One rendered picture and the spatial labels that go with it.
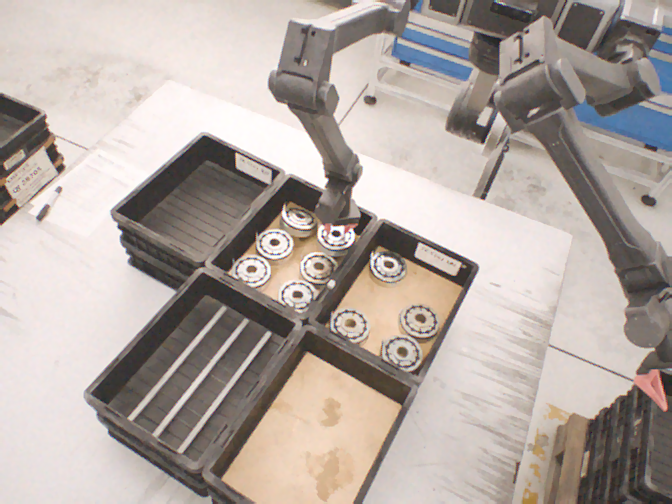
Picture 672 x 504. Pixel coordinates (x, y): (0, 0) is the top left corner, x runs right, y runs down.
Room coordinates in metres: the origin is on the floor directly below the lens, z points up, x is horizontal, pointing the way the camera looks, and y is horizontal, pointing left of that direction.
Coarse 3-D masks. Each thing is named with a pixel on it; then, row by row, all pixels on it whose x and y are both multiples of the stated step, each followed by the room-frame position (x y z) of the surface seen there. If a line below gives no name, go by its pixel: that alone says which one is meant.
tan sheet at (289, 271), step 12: (288, 204) 1.10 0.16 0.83; (276, 228) 1.00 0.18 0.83; (300, 240) 0.97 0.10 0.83; (312, 240) 0.98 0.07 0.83; (252, 252) 0.90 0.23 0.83; (300, 252) 0.93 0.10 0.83; (312, 252) 0.93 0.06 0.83; (288, 264) 0.88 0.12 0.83; (276, 276) 0.83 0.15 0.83; (288, 276) 0.84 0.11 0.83; (276, 288) 0.79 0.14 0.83
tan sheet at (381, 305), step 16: (416, 272) 0.93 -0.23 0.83; (432, 272) 0.94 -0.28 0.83; (352, 288) 0.84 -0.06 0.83; (368, 288) 0.84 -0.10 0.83; (384, 288) 0.85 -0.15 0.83; (400, 288) 0.86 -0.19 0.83; (416, 288) 0.87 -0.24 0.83; (432, 288) 0.88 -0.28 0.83; (448, 288) 0.89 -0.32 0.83; (352, 304) 0.79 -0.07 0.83; (368, 304) 0.79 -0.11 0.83; (384, 304) 0.80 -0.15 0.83; (400, 304) 0.81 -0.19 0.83; (432, 304) 0.83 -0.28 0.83; (448, 304) 0.84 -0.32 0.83; (384, 320) 0.75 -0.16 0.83; (416, 320) 0.77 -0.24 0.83; (368, 336) 0.70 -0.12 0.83; (384, 336) 0.71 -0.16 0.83
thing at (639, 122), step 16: (656, 48) 2.43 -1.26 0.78; (656, 64) 2.42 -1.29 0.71; (576, 112) 2.48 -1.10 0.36; (592, 112) 2.46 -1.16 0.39; (624, 112) 2.42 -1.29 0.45; (640, 112) 2.40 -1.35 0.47; (656, 112) 2.38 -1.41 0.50; (608, 128) 2.43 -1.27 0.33; (624, 128) 2.41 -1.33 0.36; (640, 128) 2.39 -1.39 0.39; (656, 128) 2.37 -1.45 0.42; (656, 144) 2.36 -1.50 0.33
